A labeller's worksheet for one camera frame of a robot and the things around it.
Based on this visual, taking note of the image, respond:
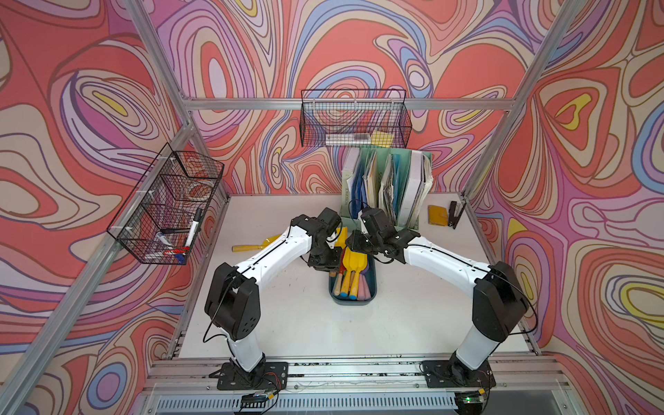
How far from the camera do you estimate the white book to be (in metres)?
0.92

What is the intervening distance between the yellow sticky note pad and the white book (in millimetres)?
127

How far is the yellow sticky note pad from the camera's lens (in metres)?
1.11

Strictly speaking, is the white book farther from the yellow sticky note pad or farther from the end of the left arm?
the end of the left arm
